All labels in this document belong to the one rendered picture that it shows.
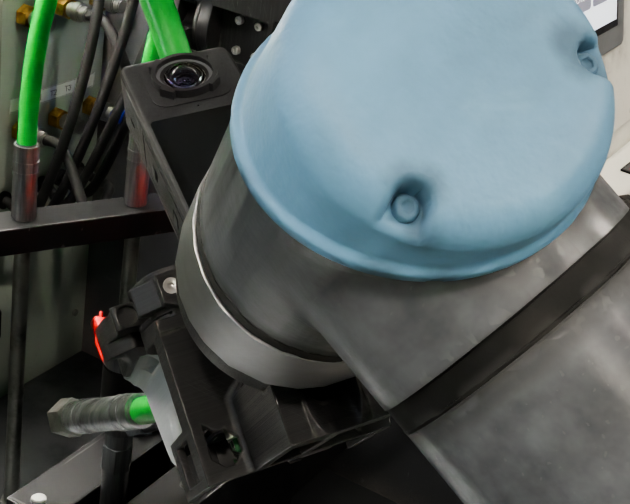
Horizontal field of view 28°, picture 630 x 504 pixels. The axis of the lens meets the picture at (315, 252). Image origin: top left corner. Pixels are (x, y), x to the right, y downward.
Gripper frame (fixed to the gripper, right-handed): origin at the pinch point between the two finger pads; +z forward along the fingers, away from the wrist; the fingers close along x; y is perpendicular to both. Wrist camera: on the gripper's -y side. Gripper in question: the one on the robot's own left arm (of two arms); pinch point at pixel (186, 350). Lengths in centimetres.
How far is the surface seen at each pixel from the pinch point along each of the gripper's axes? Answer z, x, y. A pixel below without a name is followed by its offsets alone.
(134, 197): 33.3, 6.5, -18.1
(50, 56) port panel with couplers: 42, 5, -35
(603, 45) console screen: 65, 71, -32
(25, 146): 27.5, -0.9, -21.9
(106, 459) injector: 26.2, -2.1, 0.9
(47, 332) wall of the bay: 63, 0, -16
